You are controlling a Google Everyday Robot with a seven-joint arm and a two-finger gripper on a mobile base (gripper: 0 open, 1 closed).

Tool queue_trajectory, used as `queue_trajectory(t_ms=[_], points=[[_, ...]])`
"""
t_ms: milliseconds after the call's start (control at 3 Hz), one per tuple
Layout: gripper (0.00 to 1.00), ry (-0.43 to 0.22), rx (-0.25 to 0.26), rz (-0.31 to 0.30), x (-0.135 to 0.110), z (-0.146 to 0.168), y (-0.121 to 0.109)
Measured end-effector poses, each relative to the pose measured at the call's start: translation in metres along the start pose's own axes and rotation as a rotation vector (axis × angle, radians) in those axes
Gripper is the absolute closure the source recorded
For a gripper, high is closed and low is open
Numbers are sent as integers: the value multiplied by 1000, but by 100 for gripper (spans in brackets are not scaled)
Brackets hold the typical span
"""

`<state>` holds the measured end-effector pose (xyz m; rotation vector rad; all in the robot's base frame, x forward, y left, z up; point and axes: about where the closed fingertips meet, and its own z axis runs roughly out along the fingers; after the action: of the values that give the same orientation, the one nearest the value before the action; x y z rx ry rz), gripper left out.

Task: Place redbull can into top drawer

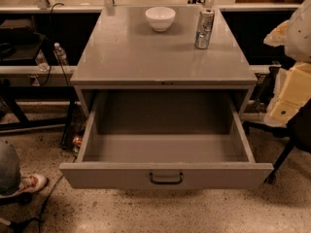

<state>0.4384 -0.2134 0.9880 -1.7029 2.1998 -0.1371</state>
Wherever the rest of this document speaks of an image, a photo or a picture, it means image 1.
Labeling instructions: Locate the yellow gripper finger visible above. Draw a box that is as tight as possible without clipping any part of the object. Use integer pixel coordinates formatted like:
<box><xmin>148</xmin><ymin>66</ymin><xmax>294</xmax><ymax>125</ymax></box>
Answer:
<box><xmin>263</xmin><ymin>62</ymin><xmax>311</xmax><ymax>127</ymax></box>

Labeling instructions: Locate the silver redbull can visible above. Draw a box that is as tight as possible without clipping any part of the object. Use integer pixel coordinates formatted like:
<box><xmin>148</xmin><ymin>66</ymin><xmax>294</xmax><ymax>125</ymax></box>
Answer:
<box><xmin>195</xmin><ymin>9</ymin><xmax>215</xmax><ymax>50</ymax></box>

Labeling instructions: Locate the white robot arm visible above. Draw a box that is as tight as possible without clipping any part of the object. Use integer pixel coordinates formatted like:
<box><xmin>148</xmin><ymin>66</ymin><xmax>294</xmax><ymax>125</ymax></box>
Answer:
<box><xmin>263</xmin><ymin>0</ymin><xmax>311</xmax><ymax>127</ymax></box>

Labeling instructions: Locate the open grey top drawer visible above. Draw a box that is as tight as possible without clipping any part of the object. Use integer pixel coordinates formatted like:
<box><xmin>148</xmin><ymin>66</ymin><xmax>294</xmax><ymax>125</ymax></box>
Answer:
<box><xmin>59</xmin><ymin>90</ymin><xmax>273</xmax><ymax>189</ymax></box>

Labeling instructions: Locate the grey metal drawer cabinet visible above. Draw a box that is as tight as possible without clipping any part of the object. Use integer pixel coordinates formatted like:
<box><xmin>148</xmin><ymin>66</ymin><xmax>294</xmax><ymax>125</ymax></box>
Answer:
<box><xmin>71</xmin><ymin>6</ymin><xmax>257</xmax><ymax>112</ymax></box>

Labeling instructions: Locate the red can on floor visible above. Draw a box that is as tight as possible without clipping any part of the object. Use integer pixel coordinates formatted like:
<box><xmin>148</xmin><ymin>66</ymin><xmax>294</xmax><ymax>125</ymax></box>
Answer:
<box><xmin>73</xmin><ymin>136</ymin><xmax>83</xmax><ymax>148</ymax></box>

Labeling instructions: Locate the white ceramic bowl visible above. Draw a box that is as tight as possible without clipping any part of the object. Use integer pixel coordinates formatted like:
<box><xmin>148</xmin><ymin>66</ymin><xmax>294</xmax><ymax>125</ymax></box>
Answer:
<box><xmin>145</xmin><ymin>7</ymin><xmax>176</xmax><ymax>32</ymax></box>

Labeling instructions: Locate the clear plastic water bottle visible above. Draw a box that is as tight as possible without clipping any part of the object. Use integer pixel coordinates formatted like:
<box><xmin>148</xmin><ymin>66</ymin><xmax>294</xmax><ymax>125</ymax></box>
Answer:
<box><xmin>54</xmin><ymin>43</ymin><xmax>69</xmax><ymax>66</ymax></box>

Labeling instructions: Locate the white and red sneaker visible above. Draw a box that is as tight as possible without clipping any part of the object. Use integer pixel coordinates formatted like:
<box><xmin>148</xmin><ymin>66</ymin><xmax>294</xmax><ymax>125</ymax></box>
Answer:
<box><xmin>18</xmin><ymin>174</ymin><xmax>48</xmax><ymax>193</ymax></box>

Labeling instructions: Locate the blue jeans leg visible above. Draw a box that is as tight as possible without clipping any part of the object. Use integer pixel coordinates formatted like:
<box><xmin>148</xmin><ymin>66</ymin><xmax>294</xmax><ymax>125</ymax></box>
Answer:
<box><xmin>0</xmin><ymin>140</ymin><xmax>21</xmax><ymax>196</ymax></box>

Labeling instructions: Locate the black drawer handle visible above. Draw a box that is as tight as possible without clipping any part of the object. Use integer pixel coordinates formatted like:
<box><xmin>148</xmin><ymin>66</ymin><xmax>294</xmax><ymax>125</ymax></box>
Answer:
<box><xmin>149</xmin><ymin>173</ymin><xmax>184</xmax><ymax>185</ymax></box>

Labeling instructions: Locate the black hanging cable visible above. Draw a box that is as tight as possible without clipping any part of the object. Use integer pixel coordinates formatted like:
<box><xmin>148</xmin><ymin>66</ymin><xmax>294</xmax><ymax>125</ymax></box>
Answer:
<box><xmin>32</xmin><ymin>2</ymin><xmax>73</xmax><ymax>87</ymax></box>

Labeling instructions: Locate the black table frame left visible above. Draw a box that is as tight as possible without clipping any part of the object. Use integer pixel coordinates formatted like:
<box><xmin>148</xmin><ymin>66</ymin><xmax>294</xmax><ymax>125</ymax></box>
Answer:
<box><xmin>0</xmin><ymin>79</ymin><xmax>77</xmax><ymax>150</ymax></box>

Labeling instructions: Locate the black floor cable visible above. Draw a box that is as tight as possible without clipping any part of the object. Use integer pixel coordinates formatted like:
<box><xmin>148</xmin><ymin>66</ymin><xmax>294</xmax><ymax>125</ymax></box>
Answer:
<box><xmin>9</xmin><ymin>173</ymin><xmax>65</xmax><ymax>233</ymax></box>

